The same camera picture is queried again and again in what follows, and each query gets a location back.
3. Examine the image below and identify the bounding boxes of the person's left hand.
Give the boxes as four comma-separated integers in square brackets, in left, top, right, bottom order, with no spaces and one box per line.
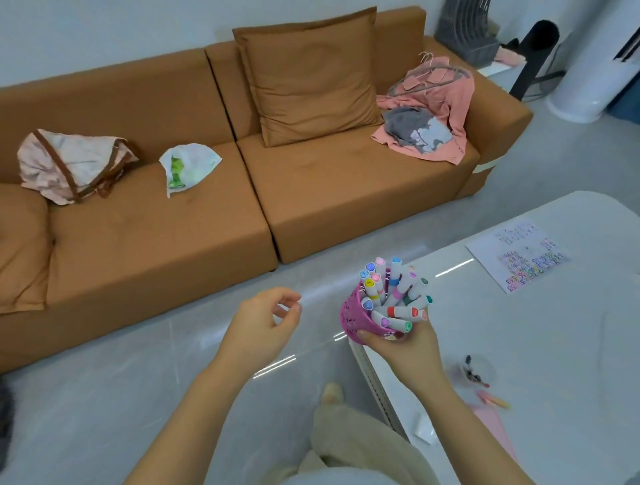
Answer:
[215,287,303,379]

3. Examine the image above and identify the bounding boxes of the bunch of colourful markers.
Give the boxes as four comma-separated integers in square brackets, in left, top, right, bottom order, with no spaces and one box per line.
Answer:
[358,257,434,334]

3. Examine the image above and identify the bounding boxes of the pink wire clothes hanger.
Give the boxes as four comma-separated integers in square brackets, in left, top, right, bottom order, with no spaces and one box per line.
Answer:
[417,51,451,90]

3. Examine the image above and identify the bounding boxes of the large brown square cushion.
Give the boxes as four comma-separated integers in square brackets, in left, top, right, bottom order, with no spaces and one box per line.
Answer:
[232,6,385,148]

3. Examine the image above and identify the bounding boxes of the grey plastic rack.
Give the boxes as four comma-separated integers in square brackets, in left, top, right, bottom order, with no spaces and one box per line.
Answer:
[434,0,501,69]

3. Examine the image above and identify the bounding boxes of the white side table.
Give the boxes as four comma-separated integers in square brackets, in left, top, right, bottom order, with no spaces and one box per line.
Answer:
[477,62,526,94]

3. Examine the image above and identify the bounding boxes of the pink perforated pen cup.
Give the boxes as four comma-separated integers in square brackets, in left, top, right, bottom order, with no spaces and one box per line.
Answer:
[340,280,408,345]

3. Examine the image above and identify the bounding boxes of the white tower appliance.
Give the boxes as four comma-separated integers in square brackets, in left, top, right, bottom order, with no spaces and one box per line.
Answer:
[546,0,640,123]

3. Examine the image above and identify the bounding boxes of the white paper with colour swatches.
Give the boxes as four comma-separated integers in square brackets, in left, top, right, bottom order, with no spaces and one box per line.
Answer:
[465,218,572,294]

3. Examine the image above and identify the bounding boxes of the grey clothes hanger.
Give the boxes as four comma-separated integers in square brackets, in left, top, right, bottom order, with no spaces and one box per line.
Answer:
[387,62,472,97]

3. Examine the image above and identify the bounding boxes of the grey printed garment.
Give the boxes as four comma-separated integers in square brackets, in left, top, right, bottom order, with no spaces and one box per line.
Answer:
[382,106,453,151]

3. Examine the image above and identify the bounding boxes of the person's right forearm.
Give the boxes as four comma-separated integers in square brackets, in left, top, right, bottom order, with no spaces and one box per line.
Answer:
[402,372,537,485]

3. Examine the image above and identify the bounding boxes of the pink white brown-trimmed cloth bag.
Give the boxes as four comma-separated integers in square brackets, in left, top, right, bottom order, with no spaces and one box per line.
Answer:
[16,129,140,206]

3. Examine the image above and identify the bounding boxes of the person's right hand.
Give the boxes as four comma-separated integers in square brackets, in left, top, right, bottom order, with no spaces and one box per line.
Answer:
[356,310,445,393]

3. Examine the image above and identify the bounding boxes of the brown fabric sofa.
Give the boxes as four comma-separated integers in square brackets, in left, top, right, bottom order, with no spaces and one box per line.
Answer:
[0,6,535,375]

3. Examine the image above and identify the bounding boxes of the beige trousers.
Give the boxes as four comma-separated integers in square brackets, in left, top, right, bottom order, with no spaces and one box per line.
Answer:
[270,404,441,485]

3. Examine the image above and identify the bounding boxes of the person's left forearm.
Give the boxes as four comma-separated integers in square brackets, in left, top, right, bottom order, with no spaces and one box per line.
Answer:
[124,356,257,485]

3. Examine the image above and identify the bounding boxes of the white plastic bag green contents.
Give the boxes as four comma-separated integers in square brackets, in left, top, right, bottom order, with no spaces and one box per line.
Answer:
[159,143,223,199]

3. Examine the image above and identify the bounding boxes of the black rolled mat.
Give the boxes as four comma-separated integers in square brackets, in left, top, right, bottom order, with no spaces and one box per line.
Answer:
[509,20,561,102]

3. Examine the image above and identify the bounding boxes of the pink pouch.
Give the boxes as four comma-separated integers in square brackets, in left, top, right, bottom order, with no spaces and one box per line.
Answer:
[465,402,519,463]

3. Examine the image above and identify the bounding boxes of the dark blue container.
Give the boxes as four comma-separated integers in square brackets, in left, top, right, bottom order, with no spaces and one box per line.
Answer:
[606,75,640,126]

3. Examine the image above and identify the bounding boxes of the clear jar with clips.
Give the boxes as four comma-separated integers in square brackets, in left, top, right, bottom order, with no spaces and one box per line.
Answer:
[447,354,497,391]

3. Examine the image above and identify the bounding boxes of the flat brown cushion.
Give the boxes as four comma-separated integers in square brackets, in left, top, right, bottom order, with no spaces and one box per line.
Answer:
[0,184,55,314]

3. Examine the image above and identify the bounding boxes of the beige slipper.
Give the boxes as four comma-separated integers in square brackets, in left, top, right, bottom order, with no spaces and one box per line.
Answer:
[320,382,346,408]

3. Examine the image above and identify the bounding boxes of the pink folded cloth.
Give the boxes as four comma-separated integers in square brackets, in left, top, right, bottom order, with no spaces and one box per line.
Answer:
[492,45,527,67]

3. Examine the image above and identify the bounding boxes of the pink garment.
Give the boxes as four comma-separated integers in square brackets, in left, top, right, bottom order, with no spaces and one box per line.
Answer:
[370,56,476,166]

